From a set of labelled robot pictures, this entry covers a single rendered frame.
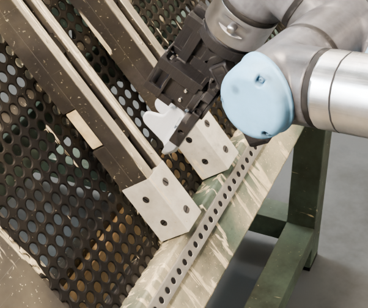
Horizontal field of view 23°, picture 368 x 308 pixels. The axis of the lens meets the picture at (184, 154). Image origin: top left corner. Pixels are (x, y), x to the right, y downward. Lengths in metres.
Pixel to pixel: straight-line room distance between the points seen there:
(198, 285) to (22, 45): 0.53
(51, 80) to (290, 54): 0.79
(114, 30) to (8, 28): 0.24
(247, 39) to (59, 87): 0.63
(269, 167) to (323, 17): 1.04
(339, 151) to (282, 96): 2.63
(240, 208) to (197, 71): 0.77
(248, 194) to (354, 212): 1.36
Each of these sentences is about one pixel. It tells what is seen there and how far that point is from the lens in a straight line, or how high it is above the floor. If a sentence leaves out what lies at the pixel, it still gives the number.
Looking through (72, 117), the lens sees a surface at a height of 1.12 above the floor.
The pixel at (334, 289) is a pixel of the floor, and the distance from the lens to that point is 2.85.
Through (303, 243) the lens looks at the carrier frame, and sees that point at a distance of 2.72.
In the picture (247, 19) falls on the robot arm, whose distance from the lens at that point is 0.96.
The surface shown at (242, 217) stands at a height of 0.84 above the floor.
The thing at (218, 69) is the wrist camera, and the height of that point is 1.47.
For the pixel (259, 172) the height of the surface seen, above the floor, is 0.85.
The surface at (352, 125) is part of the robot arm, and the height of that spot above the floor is 1.55.
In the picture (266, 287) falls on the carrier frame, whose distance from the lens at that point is 2.57.
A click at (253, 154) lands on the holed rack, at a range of 1.86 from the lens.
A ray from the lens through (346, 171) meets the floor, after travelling 3.32.
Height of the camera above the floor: 1.99
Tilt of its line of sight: 36 degrees down
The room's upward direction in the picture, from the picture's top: straight up
